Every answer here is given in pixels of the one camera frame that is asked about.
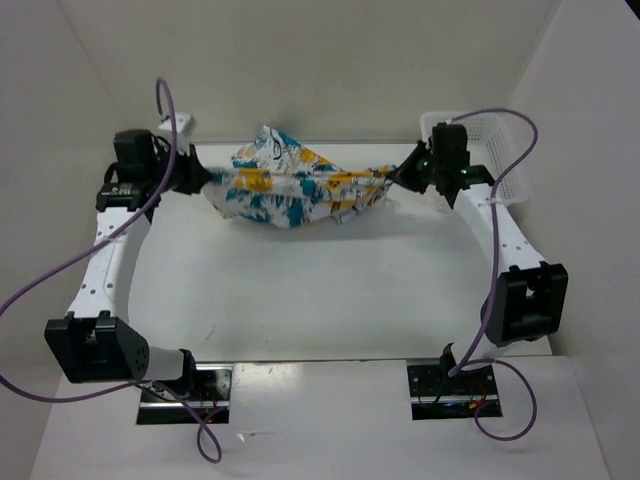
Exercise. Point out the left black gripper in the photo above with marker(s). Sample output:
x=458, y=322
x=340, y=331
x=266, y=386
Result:
x=196, y=175

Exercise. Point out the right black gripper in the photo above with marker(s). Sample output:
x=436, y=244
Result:
x=405, y=176

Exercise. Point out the patterned white yellow teal shorts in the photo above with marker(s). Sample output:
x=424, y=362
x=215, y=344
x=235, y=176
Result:
x=278, y=181

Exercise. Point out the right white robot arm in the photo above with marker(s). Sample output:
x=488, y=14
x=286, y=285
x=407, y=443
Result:
x=527, y=293

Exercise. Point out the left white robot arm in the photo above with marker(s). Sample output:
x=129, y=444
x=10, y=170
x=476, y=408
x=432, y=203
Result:
x=94, y=341

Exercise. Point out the white plastic basket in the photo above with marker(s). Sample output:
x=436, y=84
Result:
x=490, y=144

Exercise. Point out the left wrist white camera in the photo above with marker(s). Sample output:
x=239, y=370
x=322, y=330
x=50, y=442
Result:
x=185, y=124

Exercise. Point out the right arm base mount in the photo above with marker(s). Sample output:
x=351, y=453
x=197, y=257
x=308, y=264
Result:
x=435, y=396

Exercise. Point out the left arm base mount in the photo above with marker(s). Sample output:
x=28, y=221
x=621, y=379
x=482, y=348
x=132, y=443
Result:
x=208, y=394

